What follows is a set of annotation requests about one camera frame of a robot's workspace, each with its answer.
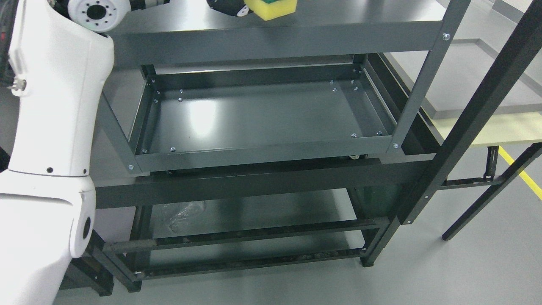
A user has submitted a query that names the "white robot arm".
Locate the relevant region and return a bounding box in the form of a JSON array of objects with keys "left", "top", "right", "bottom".
[{"left": 1, "top": 0, "right": 166, "bottom": 305}]

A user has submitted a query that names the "black metal shelf rack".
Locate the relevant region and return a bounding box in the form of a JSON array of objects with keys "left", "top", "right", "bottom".
[{"left": 61, "top": 0, "right": 541, "bottom": 304}]

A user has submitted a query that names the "grey metal shelf cart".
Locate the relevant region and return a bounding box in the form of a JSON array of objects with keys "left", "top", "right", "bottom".
[{"left": 99, "top": 0, "right": 470, "bottom": 176}]

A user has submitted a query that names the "green yellow sponge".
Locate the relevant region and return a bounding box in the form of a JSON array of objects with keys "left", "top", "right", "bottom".
[{"left": 244, "top": 0, "right": 298, "bottom": 21}]

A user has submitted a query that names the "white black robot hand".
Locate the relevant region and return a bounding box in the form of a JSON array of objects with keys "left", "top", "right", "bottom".
[{"left": 206, "top": 0, "right": 253, "bottom": 17}]

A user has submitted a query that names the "grey metal tray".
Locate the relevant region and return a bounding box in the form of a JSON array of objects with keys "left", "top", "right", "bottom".
[{"left": 385, "top": 39, "right": 541, "bottom": 119}]

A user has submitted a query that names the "pale yellow folding table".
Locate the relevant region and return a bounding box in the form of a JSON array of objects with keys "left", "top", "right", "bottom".
[{"left": 415, "top": 112, "right": 541, "bottom": 244}]

